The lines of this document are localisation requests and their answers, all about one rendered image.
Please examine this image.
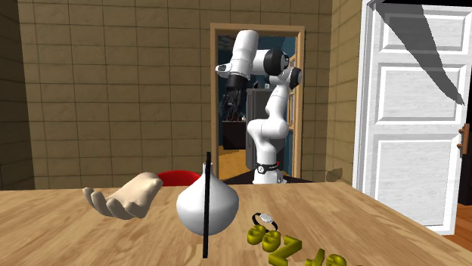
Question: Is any beige hand figure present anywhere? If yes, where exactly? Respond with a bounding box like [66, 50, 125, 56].
[82, 172, 164, 221]

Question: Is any wooden door frame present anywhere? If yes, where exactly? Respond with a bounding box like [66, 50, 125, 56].
[210, 23, 306, 182]

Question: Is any white round vase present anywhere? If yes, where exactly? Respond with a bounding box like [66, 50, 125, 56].
[175, 162, 241, 237]

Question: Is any dark cabinet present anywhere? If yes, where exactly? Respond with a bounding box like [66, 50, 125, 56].
[222, 119, 247, 151]

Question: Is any black thin stick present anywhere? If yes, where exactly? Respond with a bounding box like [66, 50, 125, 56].
[201, 151, 213, 259]

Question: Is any white panelled door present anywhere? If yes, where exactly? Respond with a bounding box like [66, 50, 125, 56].
[351, 0, 472, 236]

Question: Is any olive green number sign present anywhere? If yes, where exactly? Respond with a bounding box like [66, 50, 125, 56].
[246, 224, 348, 266]

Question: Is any red round object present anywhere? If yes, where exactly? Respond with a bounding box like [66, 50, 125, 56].
[156, 169, 202, 187]

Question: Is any grey refrigerator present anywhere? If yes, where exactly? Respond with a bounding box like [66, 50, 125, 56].
[245, 87, 275, 151]

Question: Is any black wristwatch with white face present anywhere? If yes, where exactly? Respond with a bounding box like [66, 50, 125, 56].
[251, 212, 280, 233]

